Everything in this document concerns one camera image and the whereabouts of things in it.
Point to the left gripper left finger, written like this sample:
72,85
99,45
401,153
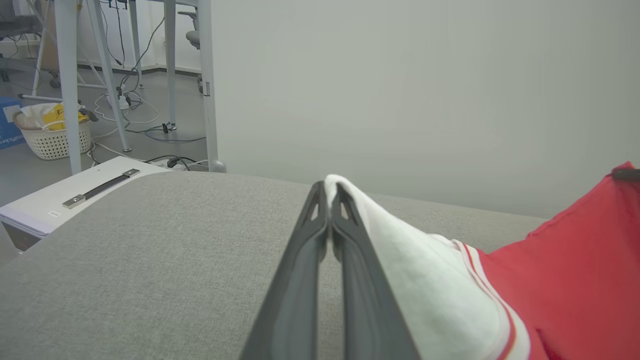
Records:
295,300

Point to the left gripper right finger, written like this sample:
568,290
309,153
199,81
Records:
365,310

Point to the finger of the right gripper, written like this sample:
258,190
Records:
627,174

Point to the red and white basketball jersey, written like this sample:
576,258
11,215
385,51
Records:
575,280

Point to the white partition panel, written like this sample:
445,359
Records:
425,90

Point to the white plastic laundry basket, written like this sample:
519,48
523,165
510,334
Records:
55,142

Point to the yellow cloth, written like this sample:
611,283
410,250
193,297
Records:
57,117

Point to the beige cloth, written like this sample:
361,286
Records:
32,115

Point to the blue cardboard box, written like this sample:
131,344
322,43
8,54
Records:
7,125

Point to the white metal desk frame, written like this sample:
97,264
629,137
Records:
67,75

